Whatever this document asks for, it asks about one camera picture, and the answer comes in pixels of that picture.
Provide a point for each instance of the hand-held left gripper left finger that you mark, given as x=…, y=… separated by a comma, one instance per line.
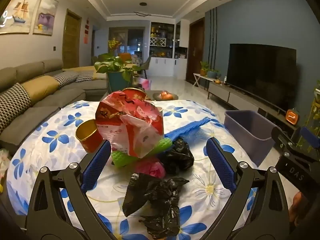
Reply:
x=96, y=165

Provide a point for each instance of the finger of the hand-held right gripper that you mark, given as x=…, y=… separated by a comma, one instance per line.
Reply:
x=311, y=137
x=283, y=140

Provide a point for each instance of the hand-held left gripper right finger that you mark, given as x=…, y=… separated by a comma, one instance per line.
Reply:
x=220, y=165

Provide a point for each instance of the green foam net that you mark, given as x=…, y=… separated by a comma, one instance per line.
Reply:
x=120, y=158

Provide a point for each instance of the red gold can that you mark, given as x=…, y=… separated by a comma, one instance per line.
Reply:
x=135, y=95
x=87, y=140

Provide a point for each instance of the purple plastic bin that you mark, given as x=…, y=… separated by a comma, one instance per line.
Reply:
x=250, y=127

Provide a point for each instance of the small black plastic bag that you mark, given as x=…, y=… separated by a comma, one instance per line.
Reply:
x=178, y=155

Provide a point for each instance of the blue foam net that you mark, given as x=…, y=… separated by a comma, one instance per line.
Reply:
x=187, y=128

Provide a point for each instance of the red white plastic bag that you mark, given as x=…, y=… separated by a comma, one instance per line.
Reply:
x=130, y=120

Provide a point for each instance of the pink plastic bag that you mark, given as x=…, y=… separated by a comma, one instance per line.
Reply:
x=152, y=168

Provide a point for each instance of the large black plastic bag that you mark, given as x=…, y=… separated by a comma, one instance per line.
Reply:
x=155, y=200

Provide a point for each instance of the person's right hand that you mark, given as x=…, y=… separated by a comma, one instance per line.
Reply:
x=297, y=208

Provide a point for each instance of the orange speaker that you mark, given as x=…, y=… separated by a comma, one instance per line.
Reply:
x=291, y=117

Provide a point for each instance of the trailing plant on gold stand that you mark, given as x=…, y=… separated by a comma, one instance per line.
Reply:
x=315, y=105

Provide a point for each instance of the blue floral white blanket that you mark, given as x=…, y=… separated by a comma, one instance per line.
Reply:
x=62, y=160

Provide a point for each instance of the grey television stand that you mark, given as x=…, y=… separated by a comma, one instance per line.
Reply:
x=237, y=97

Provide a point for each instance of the black television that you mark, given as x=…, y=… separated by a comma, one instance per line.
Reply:
x=260, y=75

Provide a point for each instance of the grey sofa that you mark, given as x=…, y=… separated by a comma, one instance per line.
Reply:
x=32, y=115

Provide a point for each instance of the potted plant in teal pot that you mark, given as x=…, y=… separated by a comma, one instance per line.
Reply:
x=117, y=80

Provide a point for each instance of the white folding side table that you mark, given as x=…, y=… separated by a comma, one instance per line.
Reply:
x=200, y=78

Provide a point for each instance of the zigzag patterned pillow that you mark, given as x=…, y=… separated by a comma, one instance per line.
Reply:
x=85, y=76

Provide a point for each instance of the dark fruit plate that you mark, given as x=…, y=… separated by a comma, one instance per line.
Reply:
x=156, y=97

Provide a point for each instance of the small plant in blue pot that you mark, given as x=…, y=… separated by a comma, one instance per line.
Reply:
x=212, y=74

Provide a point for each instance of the pale plastic bag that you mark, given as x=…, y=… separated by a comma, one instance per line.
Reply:
x=4, y=162

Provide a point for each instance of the small houndstooth pillow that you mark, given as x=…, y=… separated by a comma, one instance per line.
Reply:
x=66, y=78

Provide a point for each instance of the pink gift bag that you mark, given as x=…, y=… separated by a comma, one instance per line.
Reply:
x=145, y=83

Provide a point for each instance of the yellow cushion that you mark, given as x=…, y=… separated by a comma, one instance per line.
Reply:
x=42, y=86

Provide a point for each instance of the small plant in orange pot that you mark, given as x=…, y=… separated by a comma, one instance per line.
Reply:
x=203, y=68

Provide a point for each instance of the large houndstooth pillow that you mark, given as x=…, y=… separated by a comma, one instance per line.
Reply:
x=12, y=102

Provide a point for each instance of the orange dining chair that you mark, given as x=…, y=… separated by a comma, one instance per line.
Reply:
x=125, y=57

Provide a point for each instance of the white display cabinet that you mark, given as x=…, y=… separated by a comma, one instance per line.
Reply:
x=162, y=66

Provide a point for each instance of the dark wooden door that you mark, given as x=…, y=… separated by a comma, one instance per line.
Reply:
x=195, y=50

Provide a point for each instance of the yellow flower bouquet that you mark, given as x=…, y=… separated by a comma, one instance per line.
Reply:
x=113, y=43

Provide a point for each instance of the light wooden door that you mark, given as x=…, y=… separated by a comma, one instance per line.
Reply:
x=71, y=42

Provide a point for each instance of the dark balcony window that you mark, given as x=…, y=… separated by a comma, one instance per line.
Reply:
x=127, y=41

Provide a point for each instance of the purple abstract painting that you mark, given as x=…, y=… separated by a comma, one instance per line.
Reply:
x=46, y=17

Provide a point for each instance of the sailboat painting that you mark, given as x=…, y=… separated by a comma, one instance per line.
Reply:
x=21, y=10

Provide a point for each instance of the orange wall paper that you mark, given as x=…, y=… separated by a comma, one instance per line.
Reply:
x=86, y=40

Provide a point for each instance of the red wall hangings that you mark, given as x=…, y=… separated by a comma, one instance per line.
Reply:
x=87, y=26

